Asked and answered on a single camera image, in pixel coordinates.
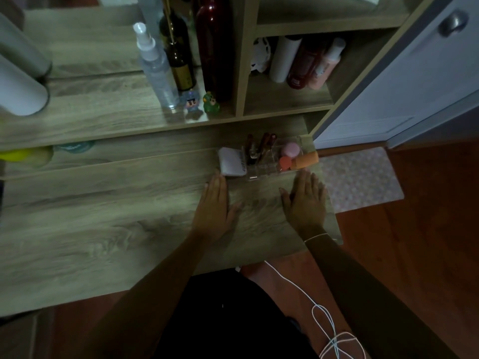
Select person's left hand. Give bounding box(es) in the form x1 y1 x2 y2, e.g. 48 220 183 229
191 170 244 244

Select person's right hand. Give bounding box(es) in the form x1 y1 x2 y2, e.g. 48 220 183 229
279 169 330 242

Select person's right forearm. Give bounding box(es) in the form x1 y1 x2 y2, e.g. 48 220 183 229
305 234 462 359

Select person's left forearm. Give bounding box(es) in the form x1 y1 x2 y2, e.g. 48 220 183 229
73 232 226 359

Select orange cosmetic tube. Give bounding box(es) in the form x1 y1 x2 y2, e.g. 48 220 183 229
291 151 320 171

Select clear acrylic organizer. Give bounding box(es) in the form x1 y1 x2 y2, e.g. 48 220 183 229
242 135 319 182

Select pink patterned floor mat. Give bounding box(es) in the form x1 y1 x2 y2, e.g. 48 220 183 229
317 146 405 214

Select white compact case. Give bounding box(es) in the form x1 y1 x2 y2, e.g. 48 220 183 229
218 147 248 179

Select person's leg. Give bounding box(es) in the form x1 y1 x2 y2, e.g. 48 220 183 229
240 253 361 359

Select black shorts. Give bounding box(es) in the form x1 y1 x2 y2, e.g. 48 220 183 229
153 268 321 359

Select red cosmetic bottle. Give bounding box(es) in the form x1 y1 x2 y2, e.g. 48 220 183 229
286 41 323 90

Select small blue figurine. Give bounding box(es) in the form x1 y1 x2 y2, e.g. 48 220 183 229
184 90 201 112

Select pink bottle with white cap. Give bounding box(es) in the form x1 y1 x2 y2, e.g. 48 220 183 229
308 37 347 90

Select white cylindrical tube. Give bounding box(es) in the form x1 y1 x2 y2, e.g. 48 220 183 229
269 36 303 84

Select white cabinet door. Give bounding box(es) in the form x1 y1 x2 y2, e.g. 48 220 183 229
312 0 479 150

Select white lace item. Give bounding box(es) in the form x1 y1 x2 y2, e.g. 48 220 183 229
251 36 271 74

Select dark bottle with gold label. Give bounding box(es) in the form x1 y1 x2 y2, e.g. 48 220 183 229
159 0 197 92

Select tall dark red bottle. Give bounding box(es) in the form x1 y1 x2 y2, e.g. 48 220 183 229
195 0 235 103

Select clear spray bottle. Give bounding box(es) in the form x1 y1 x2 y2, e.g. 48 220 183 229
133 22 180 110

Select wooden shelf unit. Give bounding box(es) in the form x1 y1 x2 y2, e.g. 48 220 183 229
0 0 456 152

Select teal round object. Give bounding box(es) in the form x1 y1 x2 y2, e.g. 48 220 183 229
53 140 96 154

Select round metal door knob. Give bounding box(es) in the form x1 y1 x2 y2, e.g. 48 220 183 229
437 10 469 38

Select yellow round object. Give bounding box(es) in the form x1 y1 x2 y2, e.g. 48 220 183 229
0 145 54 169

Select grey cylindrical container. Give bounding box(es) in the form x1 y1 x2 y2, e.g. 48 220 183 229
0 12 53 78

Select white cable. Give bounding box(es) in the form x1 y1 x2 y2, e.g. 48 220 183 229
263 260 368 359

